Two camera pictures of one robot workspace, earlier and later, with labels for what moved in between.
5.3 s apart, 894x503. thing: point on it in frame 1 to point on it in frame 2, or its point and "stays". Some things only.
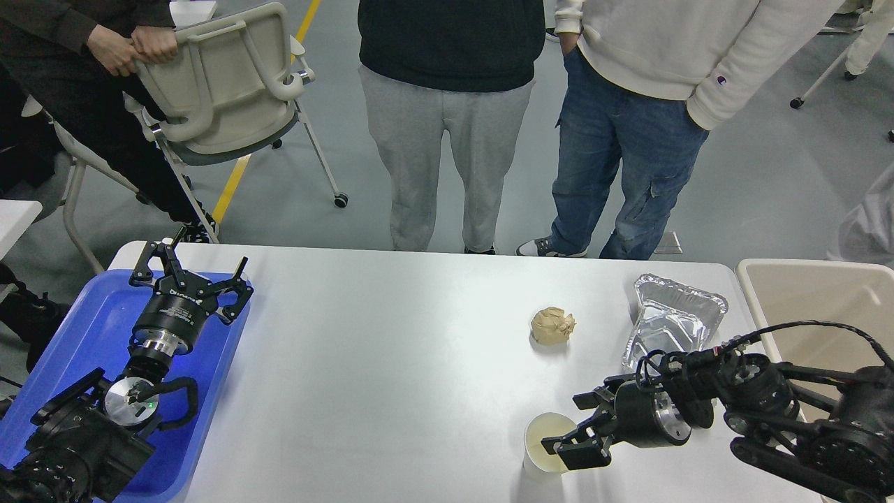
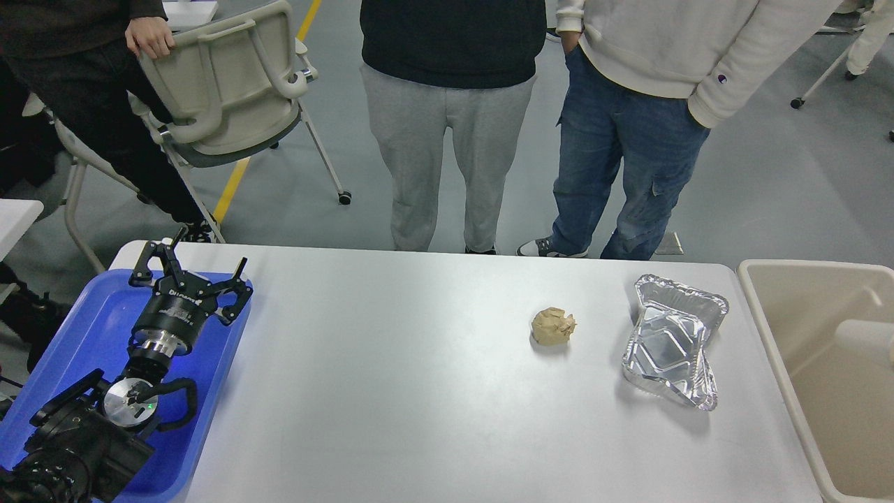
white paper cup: (537, 460) to (874, 337)
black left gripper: (174, 321) stays
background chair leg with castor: (796, 103) stays
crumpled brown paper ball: (551, 326) stays
